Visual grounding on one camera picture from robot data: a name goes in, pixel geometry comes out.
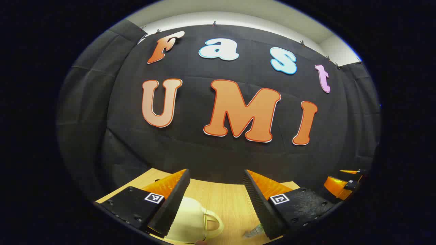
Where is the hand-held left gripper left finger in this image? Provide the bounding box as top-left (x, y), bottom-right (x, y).
top-left (100, 168), bottom-right (191, 238)

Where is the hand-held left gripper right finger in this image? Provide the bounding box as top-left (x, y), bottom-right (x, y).
top-left (243, 169), bottom-right (335, 240)

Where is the pale yellow suitcase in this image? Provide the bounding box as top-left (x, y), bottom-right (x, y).
top-left (163, 197), bottom-right (224, 244)

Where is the black backdrop cloth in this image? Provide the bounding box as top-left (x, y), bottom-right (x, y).
top-left (56, 19), bottom-right (381, 201)

